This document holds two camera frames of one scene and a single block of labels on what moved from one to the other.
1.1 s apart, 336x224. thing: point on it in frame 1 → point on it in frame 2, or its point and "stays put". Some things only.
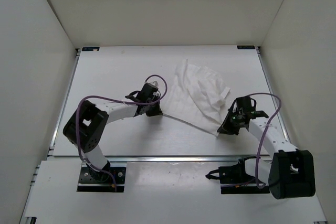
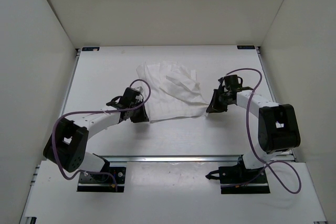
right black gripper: x=226 y=128 → x=213 y=106
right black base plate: x=234 y=179 stays put
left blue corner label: x=90 y=49 stays put
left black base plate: x=91 y=180 stays put
